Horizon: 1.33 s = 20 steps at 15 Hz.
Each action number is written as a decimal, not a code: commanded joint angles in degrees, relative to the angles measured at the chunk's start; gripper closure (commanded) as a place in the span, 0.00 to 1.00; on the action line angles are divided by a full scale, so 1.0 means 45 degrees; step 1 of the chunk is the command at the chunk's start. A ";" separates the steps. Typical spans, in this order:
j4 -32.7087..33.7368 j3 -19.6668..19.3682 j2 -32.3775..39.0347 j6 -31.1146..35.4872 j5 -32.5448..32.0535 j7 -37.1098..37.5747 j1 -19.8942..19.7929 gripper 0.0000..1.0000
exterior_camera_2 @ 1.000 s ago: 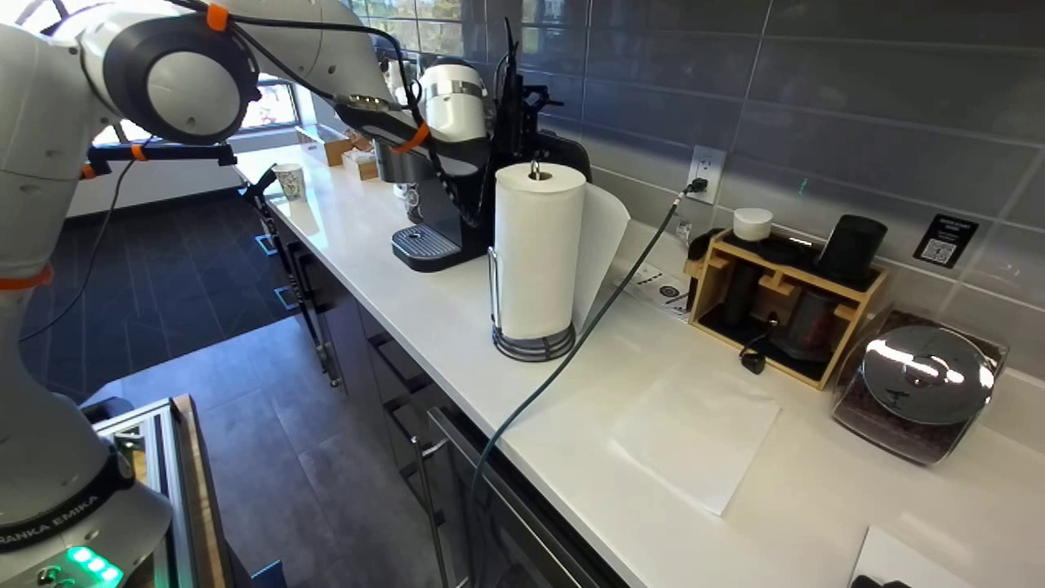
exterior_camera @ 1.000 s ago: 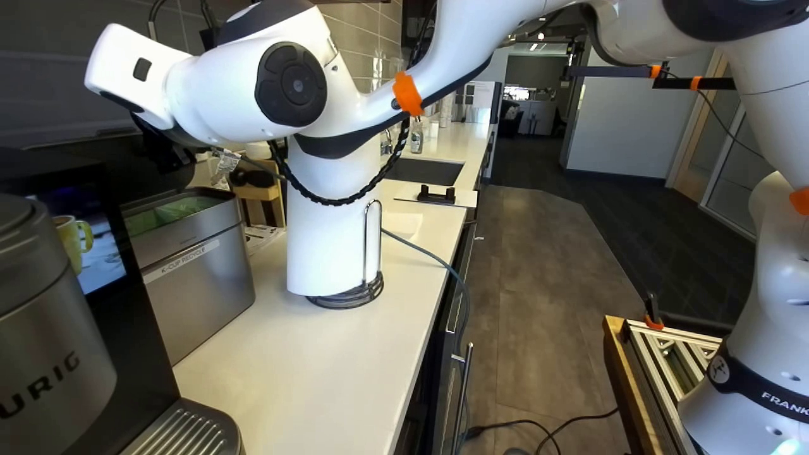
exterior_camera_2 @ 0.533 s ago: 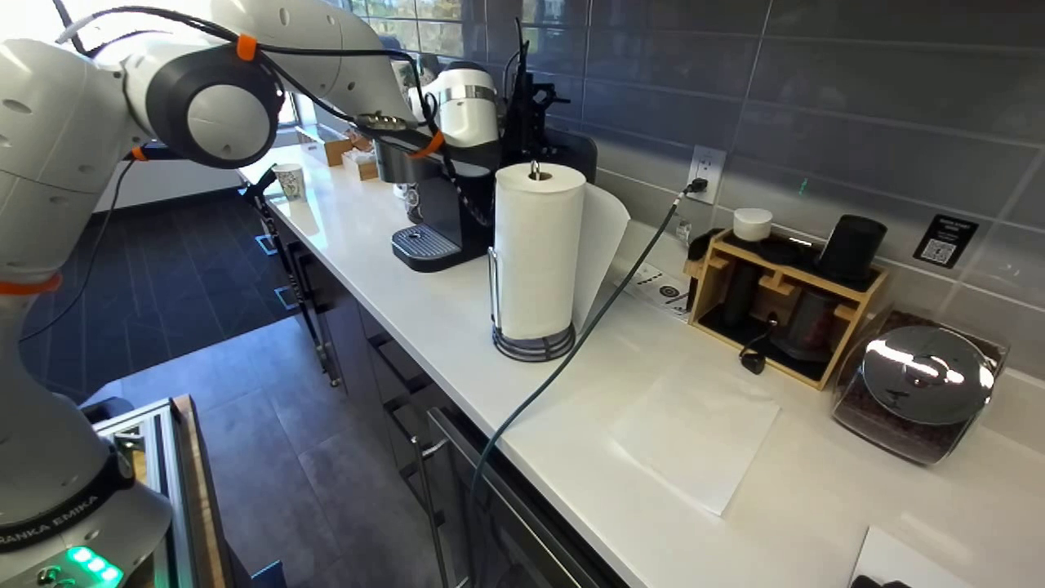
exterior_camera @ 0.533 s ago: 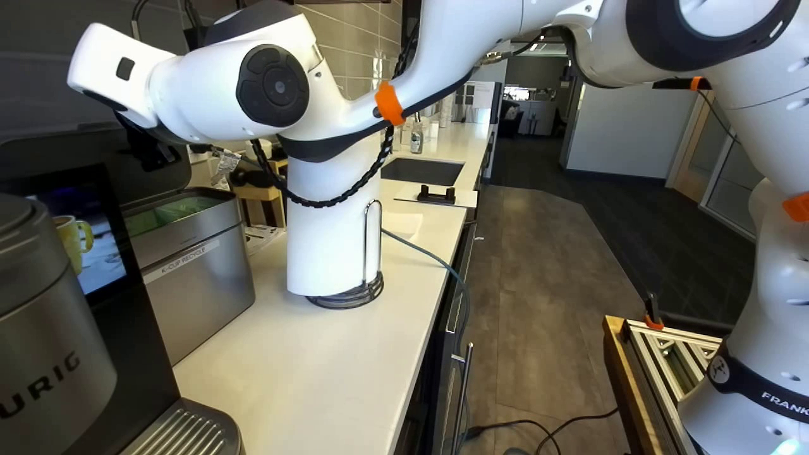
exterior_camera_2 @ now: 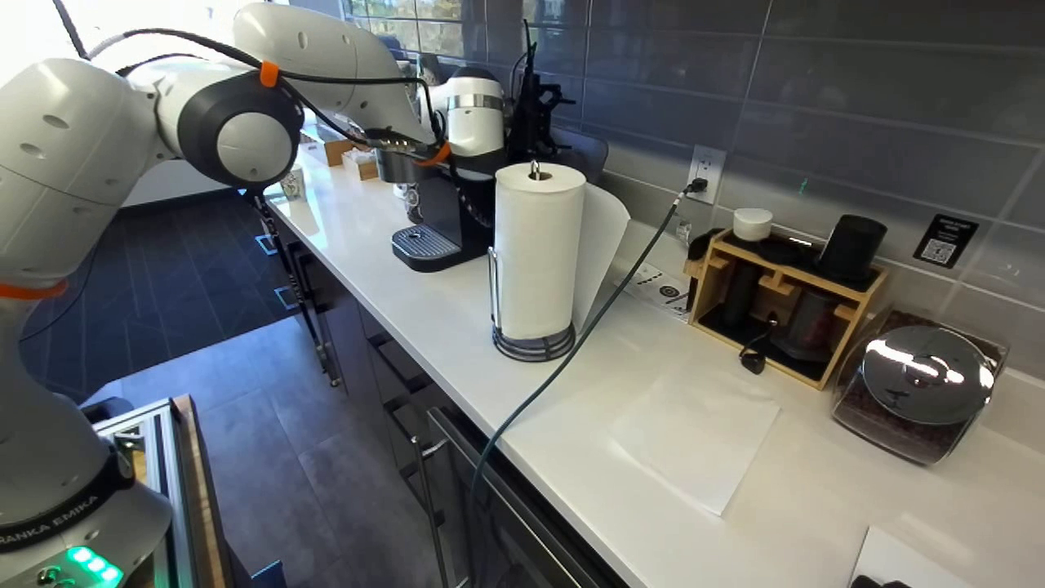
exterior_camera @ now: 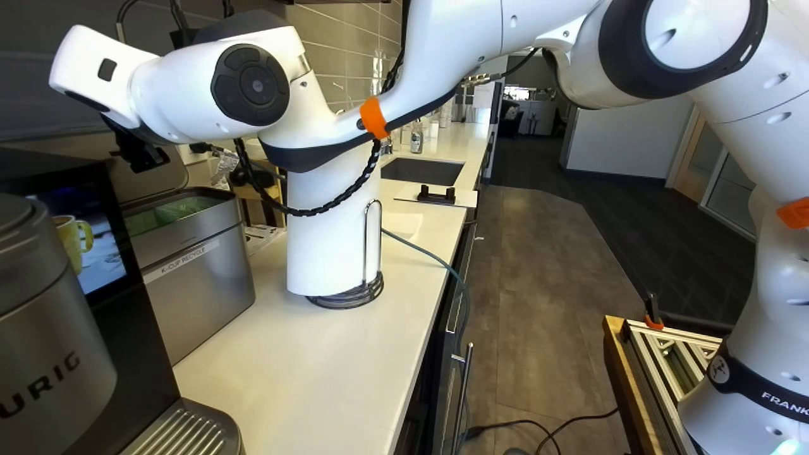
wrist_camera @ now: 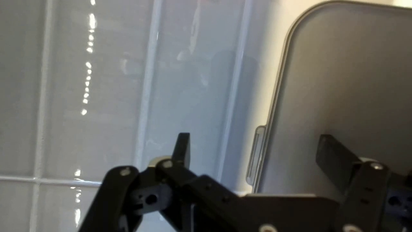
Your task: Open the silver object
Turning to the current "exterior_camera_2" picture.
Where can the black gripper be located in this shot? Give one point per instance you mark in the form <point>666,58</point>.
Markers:
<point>531,119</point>

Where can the black and silver coffee maker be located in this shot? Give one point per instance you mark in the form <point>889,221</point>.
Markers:
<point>437,217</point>

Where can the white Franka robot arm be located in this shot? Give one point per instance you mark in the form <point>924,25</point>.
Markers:
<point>67,164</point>

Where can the brown wooden object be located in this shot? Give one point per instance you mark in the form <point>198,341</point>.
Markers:
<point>354,162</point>

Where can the small black edge object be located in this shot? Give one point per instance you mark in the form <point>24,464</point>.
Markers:
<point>877,584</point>

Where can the small coin on counter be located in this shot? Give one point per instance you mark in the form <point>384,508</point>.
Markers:
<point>671,291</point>

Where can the small white cup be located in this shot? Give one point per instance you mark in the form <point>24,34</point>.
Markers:
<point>753,227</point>

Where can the white mug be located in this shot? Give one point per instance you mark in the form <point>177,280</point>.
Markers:
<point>291,183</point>

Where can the small black knob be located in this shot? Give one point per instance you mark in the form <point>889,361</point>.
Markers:
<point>753,356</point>

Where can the black cup stack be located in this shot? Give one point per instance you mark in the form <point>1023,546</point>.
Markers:
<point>855,248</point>

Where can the black tripod legs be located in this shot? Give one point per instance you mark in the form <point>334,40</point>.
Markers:
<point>327,361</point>

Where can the translucent white counter mat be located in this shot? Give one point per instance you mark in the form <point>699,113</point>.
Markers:
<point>698,444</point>

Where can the wooden countertop organizer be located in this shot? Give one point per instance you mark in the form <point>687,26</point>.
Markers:
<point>855,328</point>

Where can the dark lower cabinet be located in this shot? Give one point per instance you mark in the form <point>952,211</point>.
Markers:
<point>492,542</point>

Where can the white paper sheet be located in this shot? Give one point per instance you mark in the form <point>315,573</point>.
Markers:
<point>903,556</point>

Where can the white wall outlet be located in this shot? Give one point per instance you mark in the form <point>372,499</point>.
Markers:
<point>706,164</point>

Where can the black wall placard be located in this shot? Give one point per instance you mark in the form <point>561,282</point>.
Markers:
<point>944,244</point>

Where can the aluminium frame robot mount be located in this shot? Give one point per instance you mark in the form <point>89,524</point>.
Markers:
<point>165,468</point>

